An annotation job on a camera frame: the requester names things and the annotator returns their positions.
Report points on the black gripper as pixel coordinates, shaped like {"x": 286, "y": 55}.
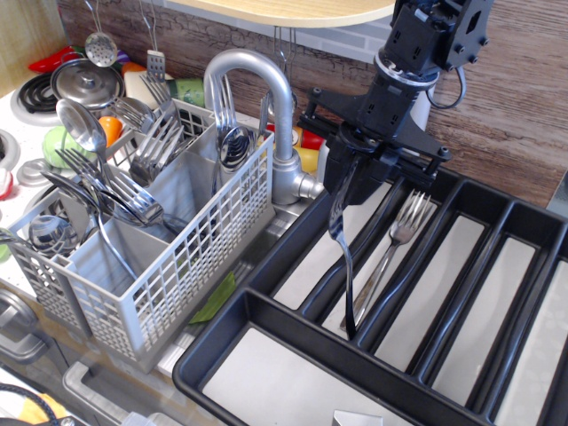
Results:
{"x": 375, "y": 133}

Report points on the silver fork carried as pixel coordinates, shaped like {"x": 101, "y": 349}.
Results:
{"x": 336, "y": 232}

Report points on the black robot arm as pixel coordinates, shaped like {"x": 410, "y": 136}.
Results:
{"x": 435, "y": 36}

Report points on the silver fork in tray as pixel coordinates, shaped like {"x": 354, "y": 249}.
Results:
{"x": 414, "y": 211}

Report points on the tall silver fork in basket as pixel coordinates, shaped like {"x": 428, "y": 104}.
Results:
{"x": 225, "y": 123}

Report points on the black cutlery tray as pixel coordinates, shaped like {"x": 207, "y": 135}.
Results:
{"x": 467, "y": 327}

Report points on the silver fork cluster middle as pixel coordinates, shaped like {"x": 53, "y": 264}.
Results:
{"x": 164, "y": 141}

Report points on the silver fork back left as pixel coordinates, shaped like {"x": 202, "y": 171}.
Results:
{"x": 134, "y": 112}

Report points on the silver forks lying across basket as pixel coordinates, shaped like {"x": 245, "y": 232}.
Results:
{"x": 121, "y": 196}

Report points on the grey plastic cutlery basket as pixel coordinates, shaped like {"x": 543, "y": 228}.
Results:
{"x": 133, "y": 289}

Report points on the red yellow toy bottle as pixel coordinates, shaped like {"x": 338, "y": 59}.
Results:
{"x": 304, "y": 139}

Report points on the silver toy faucet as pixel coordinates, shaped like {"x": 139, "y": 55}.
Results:
{"x": 289, "y": 183}

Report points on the silver knife behind faucet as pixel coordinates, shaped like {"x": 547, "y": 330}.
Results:
{"x": 263, "y": 116}

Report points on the silver spoon bowl by faucet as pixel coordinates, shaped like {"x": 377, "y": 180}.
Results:
{"x": 234, "y": 148}

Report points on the green toy can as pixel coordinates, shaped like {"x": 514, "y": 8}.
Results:
{"x": 189, "y": 90}

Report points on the green leaf toy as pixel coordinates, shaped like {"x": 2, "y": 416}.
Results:
{"x": 216, "y": 300}

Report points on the hanging silver spatula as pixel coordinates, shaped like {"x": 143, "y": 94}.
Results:
{"x": 155, "y": 59}

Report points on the orange toy fruit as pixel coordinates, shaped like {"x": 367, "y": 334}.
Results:
{"x": 112, "y": 128}

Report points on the large silver spoon upright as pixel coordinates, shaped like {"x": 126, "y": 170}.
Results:
{"x": 85, "y": 129}

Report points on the hanging silver skimmer ladle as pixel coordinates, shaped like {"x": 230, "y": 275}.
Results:
{"x": 100, "y": 47}

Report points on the steel toy pot with lid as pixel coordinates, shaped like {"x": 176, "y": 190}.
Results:
{"x": 82, "y": 81}

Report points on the green toy fruit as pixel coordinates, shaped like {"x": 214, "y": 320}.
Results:
{"x": 57, "y": 138}

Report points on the silver spoon front left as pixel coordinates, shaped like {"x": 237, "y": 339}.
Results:
{"x": 52, "y": 235}

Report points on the red toy pepper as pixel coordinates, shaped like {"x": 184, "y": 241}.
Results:
{"x": 52, "y": 62}

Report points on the black stove burner coil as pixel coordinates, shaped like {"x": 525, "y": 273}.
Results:
{"x": 37, "y": 95}

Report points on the silver round knob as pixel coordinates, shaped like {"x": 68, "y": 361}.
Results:
{"x": 30, "y": 173}

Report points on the white shelf post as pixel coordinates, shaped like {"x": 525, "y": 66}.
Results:
{"x": 420, "y": 112}

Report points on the hanging wire utensil handle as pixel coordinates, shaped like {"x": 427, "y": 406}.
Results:
{"x": 284, "y": 49}

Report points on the grey oven door handle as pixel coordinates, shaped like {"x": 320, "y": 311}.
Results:
{"x": 73, "y": 383}

